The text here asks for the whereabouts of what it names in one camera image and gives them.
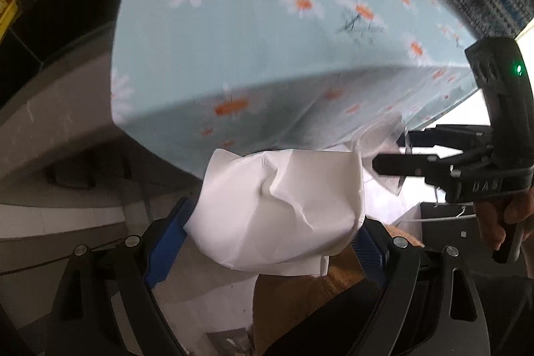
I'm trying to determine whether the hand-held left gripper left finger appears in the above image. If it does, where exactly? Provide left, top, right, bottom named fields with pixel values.
left=44, top=198, right=198, bottom=356

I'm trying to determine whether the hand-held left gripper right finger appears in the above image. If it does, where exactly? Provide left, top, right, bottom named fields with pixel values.
left=349, top=215, right=492, bottom=356

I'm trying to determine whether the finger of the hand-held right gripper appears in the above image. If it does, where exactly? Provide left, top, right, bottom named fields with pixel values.
left=371, top=153, right=465, bottom=191
left=407, top=125, right=495, bottom=157

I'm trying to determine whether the clear plastic wrapper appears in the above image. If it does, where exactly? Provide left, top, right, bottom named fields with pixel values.
left=344, top=115, right=407, bottom=196

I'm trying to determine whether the white paper bag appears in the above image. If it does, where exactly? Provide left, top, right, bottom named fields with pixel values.
left=183, top=147, right=366, bottom=277

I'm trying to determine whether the person's right hand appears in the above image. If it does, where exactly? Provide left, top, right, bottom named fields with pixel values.
left=476, top=189, right=534, bottom=252

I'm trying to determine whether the blue daisy tablecloth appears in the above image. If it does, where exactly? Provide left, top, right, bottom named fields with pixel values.
left=109, top=0, right=480, bottom=182

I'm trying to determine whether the black kitchen sink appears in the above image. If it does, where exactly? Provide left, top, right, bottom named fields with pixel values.
left=0, top=0, right=140, bottom=182

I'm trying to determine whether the yellow dish soap bottle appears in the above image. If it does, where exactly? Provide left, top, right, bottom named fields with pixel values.
left=0, top=0, right=21, bottom=40

